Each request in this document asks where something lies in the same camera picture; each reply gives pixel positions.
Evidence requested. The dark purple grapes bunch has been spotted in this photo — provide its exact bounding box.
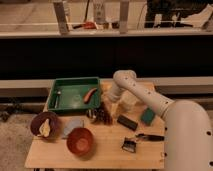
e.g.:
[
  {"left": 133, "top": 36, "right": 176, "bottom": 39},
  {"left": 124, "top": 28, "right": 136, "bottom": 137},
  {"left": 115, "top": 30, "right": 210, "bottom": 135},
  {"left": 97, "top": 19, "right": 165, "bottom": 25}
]
[{"left": 98, "top": 107, "right": 113, "bottom": 125}]

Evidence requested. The orange-brown bowl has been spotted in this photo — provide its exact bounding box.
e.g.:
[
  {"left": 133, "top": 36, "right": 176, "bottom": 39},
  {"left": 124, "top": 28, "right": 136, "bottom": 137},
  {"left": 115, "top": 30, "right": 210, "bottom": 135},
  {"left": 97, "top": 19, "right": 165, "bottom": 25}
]
[{"left": 66, "top": 127, "right": 94, "bottom": 156}]

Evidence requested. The black rectangular block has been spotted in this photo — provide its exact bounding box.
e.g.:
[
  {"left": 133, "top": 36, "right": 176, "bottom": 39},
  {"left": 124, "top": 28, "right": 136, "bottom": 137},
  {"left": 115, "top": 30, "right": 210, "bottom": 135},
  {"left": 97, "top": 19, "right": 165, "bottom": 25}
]
[{"left": 117, "top": 115, "right": 138, "bottom": 131}]

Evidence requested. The teal green sponge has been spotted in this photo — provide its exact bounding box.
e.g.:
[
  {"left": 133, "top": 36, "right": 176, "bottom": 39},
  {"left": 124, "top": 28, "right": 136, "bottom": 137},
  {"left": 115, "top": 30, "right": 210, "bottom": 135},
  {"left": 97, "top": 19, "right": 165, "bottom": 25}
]
[{"left": 140, "top": 108, "right": 155, "bottom": 126}]

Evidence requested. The grey cloth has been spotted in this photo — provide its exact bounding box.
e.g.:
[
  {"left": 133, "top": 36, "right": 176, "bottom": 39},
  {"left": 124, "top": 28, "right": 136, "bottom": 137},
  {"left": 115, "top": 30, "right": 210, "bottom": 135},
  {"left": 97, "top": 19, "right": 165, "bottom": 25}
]
[{"left": 62, "top": 119, "right": 84, "bottom": 139}]

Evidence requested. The green plastic tray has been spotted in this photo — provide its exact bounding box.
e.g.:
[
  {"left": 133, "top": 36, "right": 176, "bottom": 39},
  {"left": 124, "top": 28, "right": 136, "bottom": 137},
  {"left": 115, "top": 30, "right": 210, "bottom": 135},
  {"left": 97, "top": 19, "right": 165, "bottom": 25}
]
[{"left": 47, "top": 77, "right": 101, "bottom": 113}]

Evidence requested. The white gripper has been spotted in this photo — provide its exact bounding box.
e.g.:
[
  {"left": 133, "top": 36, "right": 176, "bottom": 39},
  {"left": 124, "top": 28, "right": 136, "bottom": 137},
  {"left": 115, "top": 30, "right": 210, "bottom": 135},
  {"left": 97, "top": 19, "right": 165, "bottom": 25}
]
[{"left": 101, "top": 92, "right": 119, "bottom": 114}]

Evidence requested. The dark brown bowl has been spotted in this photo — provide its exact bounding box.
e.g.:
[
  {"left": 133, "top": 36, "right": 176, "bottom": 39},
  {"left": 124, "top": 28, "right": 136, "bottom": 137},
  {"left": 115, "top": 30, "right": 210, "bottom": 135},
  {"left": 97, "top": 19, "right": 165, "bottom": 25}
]
[{"left": 30, "top": 111, "right": 61, "bottom": 139}]

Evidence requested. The yellow banana peel toy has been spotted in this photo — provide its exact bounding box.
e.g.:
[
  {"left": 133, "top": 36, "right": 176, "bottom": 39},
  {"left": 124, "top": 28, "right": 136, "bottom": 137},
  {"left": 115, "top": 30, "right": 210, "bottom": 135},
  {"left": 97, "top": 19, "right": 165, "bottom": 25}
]
[{"left": 39, "top": 119, "right": 50, "bottom": 137}]

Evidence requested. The black-handled brush tool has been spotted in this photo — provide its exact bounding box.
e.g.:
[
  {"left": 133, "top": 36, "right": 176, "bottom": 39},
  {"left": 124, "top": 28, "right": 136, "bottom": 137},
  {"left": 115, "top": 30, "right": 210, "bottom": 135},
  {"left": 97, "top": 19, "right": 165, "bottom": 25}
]
[{"left": 122, "top": 133, "right": 164, "bottom": 153}]

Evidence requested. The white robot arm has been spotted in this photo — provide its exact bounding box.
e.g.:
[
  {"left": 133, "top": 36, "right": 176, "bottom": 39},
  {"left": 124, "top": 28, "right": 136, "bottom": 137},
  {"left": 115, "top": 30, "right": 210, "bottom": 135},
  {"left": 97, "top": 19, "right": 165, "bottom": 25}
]
[{"left": 107, "top": 70, "right": 213, "bottom": 171}]

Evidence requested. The white paper cup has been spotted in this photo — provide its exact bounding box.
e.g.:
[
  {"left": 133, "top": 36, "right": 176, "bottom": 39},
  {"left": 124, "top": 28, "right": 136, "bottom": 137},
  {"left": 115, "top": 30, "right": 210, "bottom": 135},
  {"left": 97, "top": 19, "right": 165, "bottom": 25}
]
[{"left": 117, "top": 92, "right": 138, "bottom": 114}]

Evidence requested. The metal spoon in tray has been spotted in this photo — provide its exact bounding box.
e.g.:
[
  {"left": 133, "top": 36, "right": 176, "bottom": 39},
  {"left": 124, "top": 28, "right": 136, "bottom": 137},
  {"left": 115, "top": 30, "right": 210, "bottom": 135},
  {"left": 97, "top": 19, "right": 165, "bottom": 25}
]
[{"left": 54, "top": 90, "right": 61, "bottom": 108}]

